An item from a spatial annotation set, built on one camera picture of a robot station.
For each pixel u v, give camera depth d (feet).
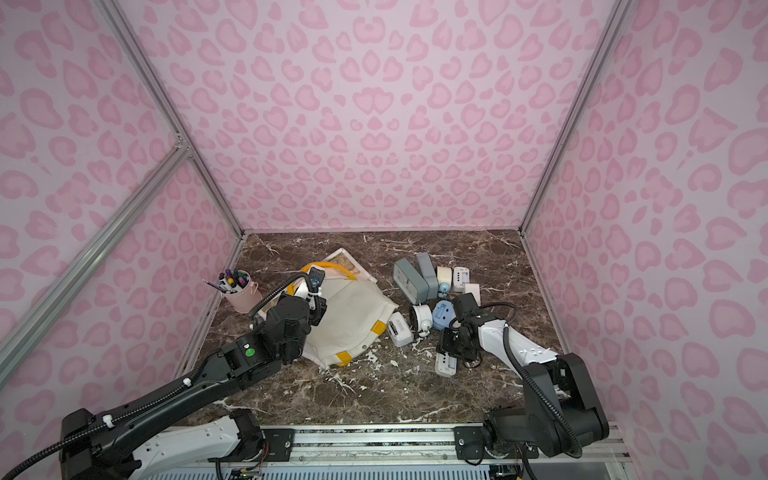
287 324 1.68
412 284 3.05
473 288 3.17
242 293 2.96
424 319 2.89
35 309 1.80
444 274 3.22
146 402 1.44
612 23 2.32
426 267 3.20
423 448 2.41
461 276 3.39
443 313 3.04
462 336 2.47
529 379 1.39
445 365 2.73
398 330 2.94
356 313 2.95
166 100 2.74
